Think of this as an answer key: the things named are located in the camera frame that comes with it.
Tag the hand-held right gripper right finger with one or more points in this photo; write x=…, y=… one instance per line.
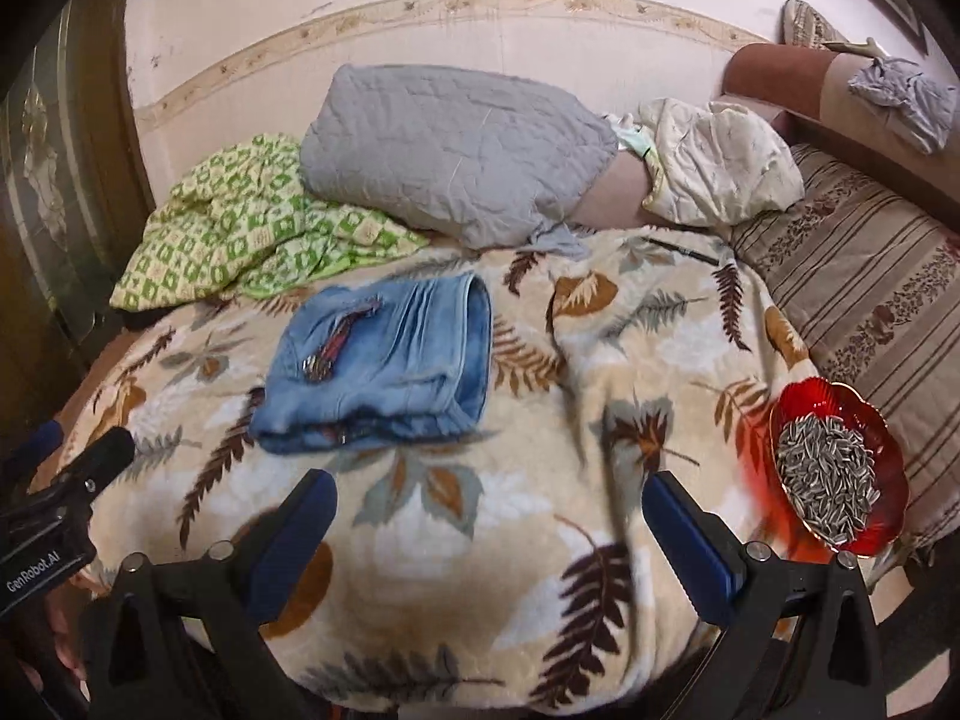
x=690, y=540

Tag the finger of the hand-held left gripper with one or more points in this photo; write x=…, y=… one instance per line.
x=34, y=444
x=101, y=457

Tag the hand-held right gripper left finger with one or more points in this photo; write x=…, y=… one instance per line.
x=296, y=540

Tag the blue denim pants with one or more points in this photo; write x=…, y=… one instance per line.
x=390, y=360

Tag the pile of sunflower seeds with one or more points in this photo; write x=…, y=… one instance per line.
x=825, y=472

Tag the beige leaf print blanket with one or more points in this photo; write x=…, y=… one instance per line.
x=525, y=465

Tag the red glass bowl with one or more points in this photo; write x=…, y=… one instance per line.
x=817, y=397

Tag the green patterned blanket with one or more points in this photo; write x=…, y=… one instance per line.
x=225, y=232

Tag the dark wooden door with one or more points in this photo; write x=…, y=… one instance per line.
x=67, y=165

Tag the black pen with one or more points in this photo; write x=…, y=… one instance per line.
x=679, y=251

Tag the brown striped mattress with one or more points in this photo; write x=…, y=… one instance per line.
x=862, y=300

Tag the pink pillow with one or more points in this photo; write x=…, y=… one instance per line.
x=611, y=195

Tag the cream quilted cover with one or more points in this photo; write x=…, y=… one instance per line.
x=720, y=157

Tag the pale green cloth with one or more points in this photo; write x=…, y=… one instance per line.
x=631, y=138

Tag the grey quilted pillow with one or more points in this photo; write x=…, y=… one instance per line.
x=450, y=150

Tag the crumpled grey cloth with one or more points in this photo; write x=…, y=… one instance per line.
x=900, y=97

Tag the small beige object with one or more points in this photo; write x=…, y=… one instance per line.
x=855, y=47

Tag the patterned beige cushion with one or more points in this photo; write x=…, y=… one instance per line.
x=806, y=22

